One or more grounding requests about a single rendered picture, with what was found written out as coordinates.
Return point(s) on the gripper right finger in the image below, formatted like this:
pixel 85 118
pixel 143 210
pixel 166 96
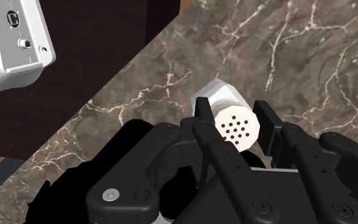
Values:
pixel 315 161

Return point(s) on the white salt shaker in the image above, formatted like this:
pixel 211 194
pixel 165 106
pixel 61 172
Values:
pixel 228 116

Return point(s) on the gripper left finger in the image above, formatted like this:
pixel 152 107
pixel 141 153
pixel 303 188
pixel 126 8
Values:
pixel 178 161

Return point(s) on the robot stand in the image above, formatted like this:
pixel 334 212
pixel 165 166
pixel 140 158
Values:
pixel 82 71

